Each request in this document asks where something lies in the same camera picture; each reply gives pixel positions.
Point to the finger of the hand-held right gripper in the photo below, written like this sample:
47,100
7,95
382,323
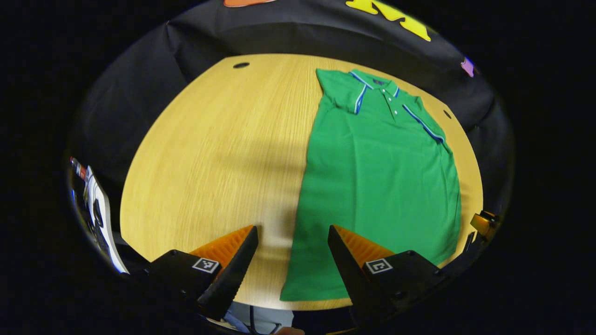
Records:
484,222

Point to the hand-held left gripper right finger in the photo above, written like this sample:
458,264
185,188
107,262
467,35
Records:
349,279

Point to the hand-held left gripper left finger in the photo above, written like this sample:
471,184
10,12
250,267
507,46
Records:
235,279

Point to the green collared T-shirt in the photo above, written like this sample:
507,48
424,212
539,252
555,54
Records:
377,186

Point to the black backdrop cloth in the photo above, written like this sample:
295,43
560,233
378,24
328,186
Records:
139,93

